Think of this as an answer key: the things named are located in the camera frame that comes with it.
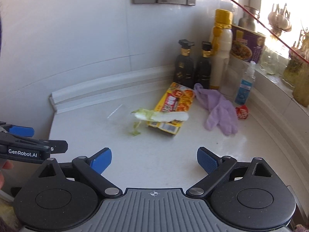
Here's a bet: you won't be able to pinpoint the green cabbage leaves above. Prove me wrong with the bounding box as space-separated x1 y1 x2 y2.
130 120 142 136

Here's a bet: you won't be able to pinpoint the clear plastic film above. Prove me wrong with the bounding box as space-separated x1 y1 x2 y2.
107 104 133 124

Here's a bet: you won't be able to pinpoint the person left hand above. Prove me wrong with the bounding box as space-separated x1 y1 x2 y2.
0 160 14 189

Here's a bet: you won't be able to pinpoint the purple rubber glove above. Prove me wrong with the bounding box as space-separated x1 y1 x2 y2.
194 83 238 136

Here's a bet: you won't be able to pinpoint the small red wrapper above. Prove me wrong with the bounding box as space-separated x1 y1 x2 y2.
236 105 249 119

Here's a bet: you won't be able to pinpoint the white cabbage stalk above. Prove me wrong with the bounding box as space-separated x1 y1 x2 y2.
132 108 189 123

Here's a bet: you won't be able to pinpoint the yellow seasoning box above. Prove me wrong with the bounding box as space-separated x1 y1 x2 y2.
147 82 195 135

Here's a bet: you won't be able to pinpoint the clear sanitizer spray bottle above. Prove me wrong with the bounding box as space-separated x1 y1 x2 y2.
234 61 256 106

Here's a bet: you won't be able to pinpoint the dark sauce bottle right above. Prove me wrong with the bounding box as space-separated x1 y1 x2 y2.
194 41 212 89

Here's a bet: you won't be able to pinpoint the dark sauce bottle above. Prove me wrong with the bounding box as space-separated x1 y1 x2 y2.
194 41 212 89
173 39 195 89

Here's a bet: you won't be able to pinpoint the dark sauce bottle left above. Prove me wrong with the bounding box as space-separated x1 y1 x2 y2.
173 39 195 89

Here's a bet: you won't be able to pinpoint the glass jar with sprouts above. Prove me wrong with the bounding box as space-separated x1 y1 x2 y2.
259 30 308 107

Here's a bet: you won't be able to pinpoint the white bottle yellow cap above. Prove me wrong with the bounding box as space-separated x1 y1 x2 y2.
210 9 233 90

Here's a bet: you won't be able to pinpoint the purple food box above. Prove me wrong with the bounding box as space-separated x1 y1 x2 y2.
230 25 266 63

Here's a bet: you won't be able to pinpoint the steel thermos bottle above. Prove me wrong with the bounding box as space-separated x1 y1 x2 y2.
238 5 260 32

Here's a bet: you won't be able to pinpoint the hanging garlic bunch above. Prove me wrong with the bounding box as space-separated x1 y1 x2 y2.
268 3 292 37

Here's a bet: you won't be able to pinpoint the red cable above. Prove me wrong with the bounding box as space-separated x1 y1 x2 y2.
190 0 309 65

